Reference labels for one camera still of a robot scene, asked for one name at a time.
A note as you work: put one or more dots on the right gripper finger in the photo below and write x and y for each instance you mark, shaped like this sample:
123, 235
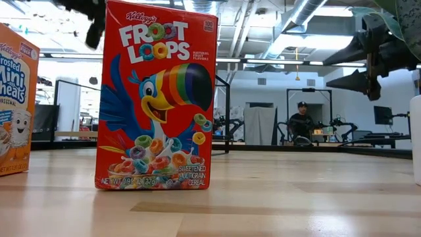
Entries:
358, 49
358, 82

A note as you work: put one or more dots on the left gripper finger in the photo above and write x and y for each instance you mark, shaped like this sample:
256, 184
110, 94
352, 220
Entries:
95, 34

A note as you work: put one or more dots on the red Froot Loops cereal box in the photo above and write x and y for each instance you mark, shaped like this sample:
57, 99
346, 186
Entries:
158, 98

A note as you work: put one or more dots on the orange Frosted Mini Wheats box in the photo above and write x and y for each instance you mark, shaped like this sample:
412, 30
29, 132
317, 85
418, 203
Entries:
18, 98

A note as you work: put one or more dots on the black background robot arm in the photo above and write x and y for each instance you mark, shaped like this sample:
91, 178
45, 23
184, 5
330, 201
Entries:
237, 123
343, 124

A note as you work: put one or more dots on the green artificial plant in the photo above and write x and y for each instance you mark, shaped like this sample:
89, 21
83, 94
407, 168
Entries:
411, 26

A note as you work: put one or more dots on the black monitor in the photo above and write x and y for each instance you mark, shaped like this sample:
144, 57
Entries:
383, 115

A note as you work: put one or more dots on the black background desk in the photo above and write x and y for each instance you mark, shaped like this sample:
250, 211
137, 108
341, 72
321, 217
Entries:
385, 136

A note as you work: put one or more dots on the yellow hanging pendant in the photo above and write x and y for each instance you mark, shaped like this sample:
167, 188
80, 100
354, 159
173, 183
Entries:
297, 78

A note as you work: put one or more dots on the person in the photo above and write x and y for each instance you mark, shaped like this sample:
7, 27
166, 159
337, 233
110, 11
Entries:
301, 123

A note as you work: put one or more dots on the overhead LED light bar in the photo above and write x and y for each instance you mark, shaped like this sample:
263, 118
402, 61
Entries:
279, 61

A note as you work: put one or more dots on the white plant pot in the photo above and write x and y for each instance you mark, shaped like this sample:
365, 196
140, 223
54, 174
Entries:
416, 141

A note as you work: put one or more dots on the grey fabric cover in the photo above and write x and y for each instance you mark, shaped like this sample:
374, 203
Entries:
260, 126

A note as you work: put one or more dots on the black background station frame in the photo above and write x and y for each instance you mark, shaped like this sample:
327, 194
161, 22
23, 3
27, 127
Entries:
309, 89

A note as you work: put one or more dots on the smooth silver ventilation duct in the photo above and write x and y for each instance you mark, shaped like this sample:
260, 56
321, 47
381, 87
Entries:
306, 13

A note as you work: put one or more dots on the wooden shelf with black frame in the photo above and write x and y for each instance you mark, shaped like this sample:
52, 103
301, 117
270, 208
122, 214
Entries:
72, 134

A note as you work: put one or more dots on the ribbed silver ventilation duct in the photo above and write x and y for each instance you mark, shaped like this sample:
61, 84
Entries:
202, 5

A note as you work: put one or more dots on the black aluminium table frame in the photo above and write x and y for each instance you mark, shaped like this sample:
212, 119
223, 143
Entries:
256, 147

